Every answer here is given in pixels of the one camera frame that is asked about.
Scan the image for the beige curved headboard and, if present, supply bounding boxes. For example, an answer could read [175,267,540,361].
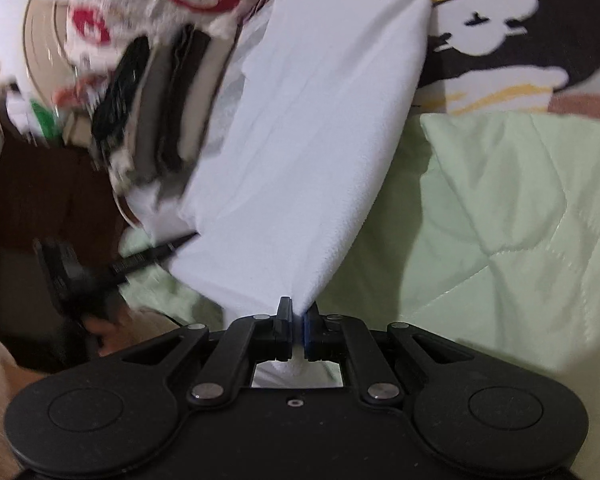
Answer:
[22,0,74,105]

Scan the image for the checkered happy dog blanket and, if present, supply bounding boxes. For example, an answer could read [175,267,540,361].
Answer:
[410,0,600,119]

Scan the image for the person left hand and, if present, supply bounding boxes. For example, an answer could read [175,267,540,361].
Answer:
[83,304,181,356]

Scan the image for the green white plastic bag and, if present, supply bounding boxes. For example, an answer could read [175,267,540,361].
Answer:
[5,92,64,144]

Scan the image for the folded dark blue jeans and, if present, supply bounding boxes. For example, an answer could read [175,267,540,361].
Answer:
[91,35,151,164]

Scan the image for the white t-shirt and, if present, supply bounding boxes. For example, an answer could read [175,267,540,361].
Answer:
[164,0,432,388]

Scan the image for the light green bed sheet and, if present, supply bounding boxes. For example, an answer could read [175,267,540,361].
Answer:
[116,109,600,411]

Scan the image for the folded dark knit garment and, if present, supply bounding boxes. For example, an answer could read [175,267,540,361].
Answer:
[155,24,210,176]

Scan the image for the brown wooden drawer cabinet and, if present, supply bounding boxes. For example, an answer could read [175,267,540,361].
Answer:
[0,134,124,373]

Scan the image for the folded grey garment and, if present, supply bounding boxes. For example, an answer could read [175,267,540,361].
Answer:
[125,44,182,184]

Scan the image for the red bear quilted blanket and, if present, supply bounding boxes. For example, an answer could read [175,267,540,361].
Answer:
[60,0,271,110]

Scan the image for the folded cream garment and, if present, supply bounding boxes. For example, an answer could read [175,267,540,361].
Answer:
[106,27,264,240]

